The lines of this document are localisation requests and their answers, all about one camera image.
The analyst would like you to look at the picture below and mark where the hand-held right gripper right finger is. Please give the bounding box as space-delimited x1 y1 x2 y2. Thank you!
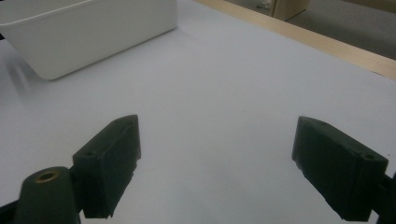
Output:
290 116 389 222

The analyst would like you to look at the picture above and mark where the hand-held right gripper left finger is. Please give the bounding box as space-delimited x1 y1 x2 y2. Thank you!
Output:
71 114 142 219

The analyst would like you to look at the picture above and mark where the white plastic storage bin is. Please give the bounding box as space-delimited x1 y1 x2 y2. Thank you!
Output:
0 0 178 81

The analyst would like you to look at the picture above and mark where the white table mat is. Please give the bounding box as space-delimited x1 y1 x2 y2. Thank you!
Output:
0 0 396 224

